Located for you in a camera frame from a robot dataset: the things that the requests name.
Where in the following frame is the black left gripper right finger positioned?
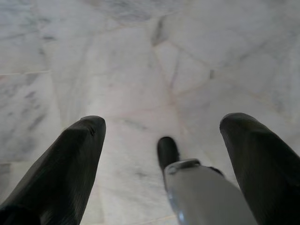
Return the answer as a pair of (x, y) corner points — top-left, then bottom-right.
(219, 112), (300, 225)

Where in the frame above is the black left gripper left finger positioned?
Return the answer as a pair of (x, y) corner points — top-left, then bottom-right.
(0, 115), (106, 225)

